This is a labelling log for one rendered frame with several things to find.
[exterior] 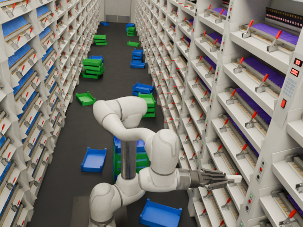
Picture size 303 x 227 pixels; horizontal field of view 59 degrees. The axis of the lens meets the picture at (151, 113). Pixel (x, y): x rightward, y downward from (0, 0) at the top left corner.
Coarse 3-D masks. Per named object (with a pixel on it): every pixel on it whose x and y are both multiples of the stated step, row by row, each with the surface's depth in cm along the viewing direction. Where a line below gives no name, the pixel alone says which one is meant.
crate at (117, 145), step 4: (116, 140) 241; (140, 140) 244; (116, 144) 222; (120, 144) 236; (140, 144) 238; (116, 148) 222; (120, 148) 223; (140, 148) 227; (144, 148) 228; (116, 152) 224; (120, 152) 225
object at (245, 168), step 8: (216, 112) 176; (224, 112) 177; (216, 120) 176; (216, 128) 169; (224, 136) 160; (224, 144) 159; (232, 144) 152; (232, 152) 146; (240, 160) 139; (240, 168) 136; (248, 168) 133; (248, 176) 129; (248, 184) 129
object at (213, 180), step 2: (202, 178) 113; (204, 178) 112; (206, 178) 112; (208, 178) 112; (210, 178) 113; (212, 178) 113; (214, 178) 114; (216, 178) 114; (218, 178) 114; (220, 178) 114; (222, 178) 114; (224, 178) 114; (226, 178) 114; (212, 180) 113; (214, 180) 113; (216, 180) 113; (218, 180) 113; (220, 180) 113; (222, 180) 113; (224, 180) 114; (226, 180) 114; (210, 182) 113; (212, 182) 113; (214, 182) 114; (216, 182) 114
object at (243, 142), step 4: (224, 116) 174; (224, 120) 172; (228, 120) 169; (228, 124) 168; (232, 124) 164; (232, 128) 161; (236, 132) 156; (236, 136) 156; (240, 136) 152; (236, 140) 153; (240, 140) 150; (240, 144) 149; (244, 144) 146; (248, 148) 142; (244, 152) 143; (252, 152) 139; (252, 156) 137; (256, 156) 136; (256, 160) 134; (252, 164) 134
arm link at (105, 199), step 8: (104, 184) 170; (96, 192) 164; (104, 192) 164; (112, 192) 167; (96, 200) 163; (104, 200) 163; (112, 200) 167; (120, 200) 171; (96, 208) 165; (104, 208) 165; (112, 208) 169; (96, 216) 167; (104, 216) 168
